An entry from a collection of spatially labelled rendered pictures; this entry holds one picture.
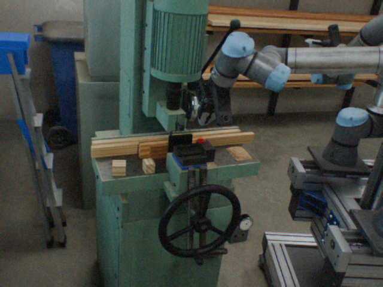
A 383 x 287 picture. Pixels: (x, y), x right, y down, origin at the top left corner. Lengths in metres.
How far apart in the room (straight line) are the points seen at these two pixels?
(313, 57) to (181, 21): 0.41
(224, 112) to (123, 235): 0.60
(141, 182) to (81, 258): 1.08
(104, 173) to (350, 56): 0.84
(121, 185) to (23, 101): 0.81
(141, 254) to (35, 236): 1.09
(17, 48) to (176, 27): 0.87
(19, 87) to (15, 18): 1.76
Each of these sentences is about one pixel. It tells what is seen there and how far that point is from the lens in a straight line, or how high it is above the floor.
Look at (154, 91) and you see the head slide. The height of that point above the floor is 1.11.
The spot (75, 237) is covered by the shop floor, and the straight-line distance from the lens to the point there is 2.45.
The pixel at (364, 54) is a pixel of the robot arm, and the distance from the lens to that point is 1.18.
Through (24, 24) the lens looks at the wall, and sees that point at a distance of 3.64.
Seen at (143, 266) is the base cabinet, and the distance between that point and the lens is 1.57.
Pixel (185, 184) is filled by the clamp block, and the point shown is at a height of 0.91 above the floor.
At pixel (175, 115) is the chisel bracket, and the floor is 1.06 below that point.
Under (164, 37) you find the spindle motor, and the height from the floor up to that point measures 1.34.
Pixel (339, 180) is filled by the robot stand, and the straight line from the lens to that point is 1.84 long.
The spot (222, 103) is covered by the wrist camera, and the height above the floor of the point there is 1.21.
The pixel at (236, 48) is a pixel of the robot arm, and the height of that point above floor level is 1.38.
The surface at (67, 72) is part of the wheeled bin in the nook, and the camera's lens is 3.12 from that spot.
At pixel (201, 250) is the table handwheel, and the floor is 0.69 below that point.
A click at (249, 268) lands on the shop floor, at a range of 2.33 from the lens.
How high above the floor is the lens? 1.60
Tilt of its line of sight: 27 degrees down
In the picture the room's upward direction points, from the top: 6 degrees clockwise
